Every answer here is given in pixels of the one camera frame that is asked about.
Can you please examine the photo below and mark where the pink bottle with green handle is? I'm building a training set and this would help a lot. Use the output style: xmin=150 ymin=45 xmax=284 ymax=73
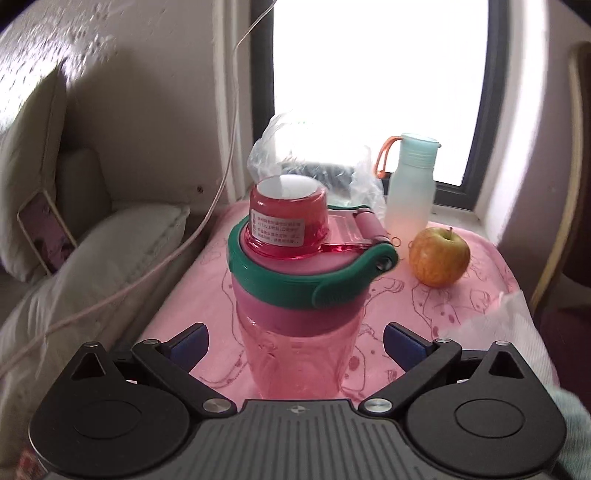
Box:
xmin=228 ymin=174 xmax=399 ymax=399

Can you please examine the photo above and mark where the teal microfibre cloth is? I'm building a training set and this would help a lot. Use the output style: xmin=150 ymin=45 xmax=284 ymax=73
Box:
xmin=547 ymin=386 xmax=591 ymax=480

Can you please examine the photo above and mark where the white paper towel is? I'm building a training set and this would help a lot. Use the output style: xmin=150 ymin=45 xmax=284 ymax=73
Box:
xmin=439 ymin=290 xmax=559 ymax=386

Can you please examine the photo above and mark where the beige pillow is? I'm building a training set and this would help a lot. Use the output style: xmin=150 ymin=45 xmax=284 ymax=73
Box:
xmin=1 ymin=204 xmax=189 ymax=477

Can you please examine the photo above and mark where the red yellow apple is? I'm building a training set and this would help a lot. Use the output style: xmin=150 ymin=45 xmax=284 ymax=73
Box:
xmin=408 ymin=227 xmax=471 ymax=288

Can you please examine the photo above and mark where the dark red wooden chair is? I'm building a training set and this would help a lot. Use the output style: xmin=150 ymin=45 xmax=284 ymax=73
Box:
xmin=530 ymin=42 xmax=590 ymax=402

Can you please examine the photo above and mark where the frosted bottle with mint lid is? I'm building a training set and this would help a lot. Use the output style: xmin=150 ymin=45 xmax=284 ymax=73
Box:
xmin=374 ymin=135 xmax=441 ymax=247

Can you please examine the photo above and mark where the smartphone with pink screen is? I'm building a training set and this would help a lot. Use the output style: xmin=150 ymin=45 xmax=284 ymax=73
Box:
xmin=17 ymin=189 xmax=77 ymax=275

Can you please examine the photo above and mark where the clear plastic bag of seeds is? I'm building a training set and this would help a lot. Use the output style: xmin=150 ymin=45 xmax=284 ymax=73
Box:
xmin=246 ymin=114 xmax=386 ymax=219

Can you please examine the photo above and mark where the white cable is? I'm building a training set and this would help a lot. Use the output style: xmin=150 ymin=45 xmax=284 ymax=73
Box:
xmin=0 ymin=0 xmax=281 ymax=370

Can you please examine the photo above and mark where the window with dark frame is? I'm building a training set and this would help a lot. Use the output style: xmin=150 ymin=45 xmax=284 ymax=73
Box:
xmin=249 ymin=1 xmax=510 ymax=210

